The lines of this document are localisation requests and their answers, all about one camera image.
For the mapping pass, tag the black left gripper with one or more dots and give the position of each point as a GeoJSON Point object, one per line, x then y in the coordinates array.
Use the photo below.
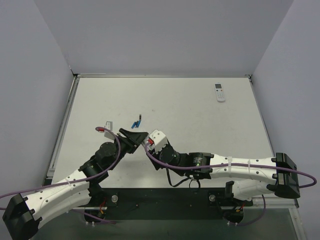
{"type": "Point", "coordinates": [127, 143]}

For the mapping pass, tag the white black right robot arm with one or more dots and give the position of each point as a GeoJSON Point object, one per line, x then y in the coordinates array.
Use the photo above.
{"type": "Point", "coordinates": [276, 175]}

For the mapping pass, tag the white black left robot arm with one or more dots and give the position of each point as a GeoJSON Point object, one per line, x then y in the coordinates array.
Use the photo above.
{"type": "Point", "coordinates": [25, 215]}

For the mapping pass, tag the small white remote control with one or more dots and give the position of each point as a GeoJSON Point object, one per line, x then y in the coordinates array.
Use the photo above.
{"type": "Point", "coordinates": [219, 92]}

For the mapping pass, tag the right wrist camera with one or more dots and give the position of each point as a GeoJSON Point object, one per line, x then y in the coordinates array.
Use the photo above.
{"type": "Point", "coordinates": [158, 140]}

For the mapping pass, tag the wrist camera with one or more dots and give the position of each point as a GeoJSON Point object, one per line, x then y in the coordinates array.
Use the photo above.
{"type": "Point", "coordinates": [158, 140]}
{"type": "Point", "coordinates": [107, 130]}

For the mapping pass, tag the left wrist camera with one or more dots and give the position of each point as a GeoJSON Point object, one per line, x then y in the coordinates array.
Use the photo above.
{"type": "Point", "coordinates": [107, 130]}

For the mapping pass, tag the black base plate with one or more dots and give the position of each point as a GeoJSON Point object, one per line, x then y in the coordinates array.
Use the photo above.
{"type": "Point", "coordinates": [120, 204]}

